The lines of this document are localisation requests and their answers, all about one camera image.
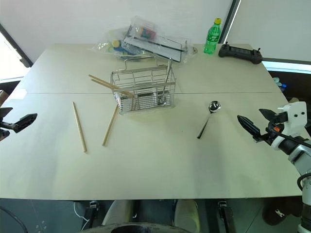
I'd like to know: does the metal spoon with silver handle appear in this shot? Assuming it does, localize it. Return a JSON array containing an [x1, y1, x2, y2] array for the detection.
[[157, 57, 173, 105]]

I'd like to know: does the metal wire cutlery basket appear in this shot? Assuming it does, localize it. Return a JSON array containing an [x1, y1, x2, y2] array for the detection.
[[110, 56, 177, 115]]

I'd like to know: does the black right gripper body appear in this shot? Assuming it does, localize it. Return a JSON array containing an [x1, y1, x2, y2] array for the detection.
[[252, 112, 286, 147]]

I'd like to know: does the dark shoe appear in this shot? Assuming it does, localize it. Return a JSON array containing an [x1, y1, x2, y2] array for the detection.
[[261, 200, 303, 226]]

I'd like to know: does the wooden chopstick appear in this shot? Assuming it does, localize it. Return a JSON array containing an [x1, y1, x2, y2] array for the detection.
[[102, 104, 120, 147], [88, 74, 135, 96], [72, 101, 87, 153], [91, 78, 135, 97]]

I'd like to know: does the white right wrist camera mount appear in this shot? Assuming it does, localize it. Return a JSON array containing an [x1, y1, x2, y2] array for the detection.
[[276, 101, 308, 137]]

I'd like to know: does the metal spoon with black handle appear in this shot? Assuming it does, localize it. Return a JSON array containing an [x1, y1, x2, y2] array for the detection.
[[197, 100, 222, 140]]

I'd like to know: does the beige curved panel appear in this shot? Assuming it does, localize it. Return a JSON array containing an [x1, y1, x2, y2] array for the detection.
[[174, 199, 201, 233], [101, 200, 134, 226]]

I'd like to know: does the black remote controller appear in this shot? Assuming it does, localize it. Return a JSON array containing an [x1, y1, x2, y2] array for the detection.
[[218, 42, 264, 65]]

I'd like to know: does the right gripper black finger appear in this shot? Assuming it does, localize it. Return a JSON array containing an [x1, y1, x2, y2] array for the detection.
[[259, 108, 277, 121], [237, 115, 262, 143]]

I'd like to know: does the black table leg bracket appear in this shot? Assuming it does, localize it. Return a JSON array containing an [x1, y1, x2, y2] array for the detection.
[[217, 200, 236, 233], [83, 200, 101, 229]]

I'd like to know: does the green plastic soda bottle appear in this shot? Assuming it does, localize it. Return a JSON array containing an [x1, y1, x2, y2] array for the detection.
[[203, 17, 223, 55]]

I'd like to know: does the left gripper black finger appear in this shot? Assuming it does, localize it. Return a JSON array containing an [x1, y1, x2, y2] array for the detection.
[[0, 107, 14, 120], [11, 113, 38, 133]]

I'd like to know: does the cluster of blue-capped bottles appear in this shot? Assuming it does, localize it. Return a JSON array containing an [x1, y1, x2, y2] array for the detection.
[[273, 77, 288, 92]]

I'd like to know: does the white thin cable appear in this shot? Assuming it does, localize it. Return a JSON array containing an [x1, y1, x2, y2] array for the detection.
[[73, 201, 90, 230]]

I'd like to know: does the clear plastic bag of toys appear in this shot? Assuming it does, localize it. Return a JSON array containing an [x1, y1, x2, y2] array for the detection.
[[87, 15, 198, 65]]

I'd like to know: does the black window frame strip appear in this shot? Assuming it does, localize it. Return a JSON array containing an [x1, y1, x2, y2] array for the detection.
[[219, 0, 242, 45], [0, 23, 34, 68]]

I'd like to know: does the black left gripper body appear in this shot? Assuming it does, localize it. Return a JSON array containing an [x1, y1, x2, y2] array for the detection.
[[0, 120, 16, 142]]

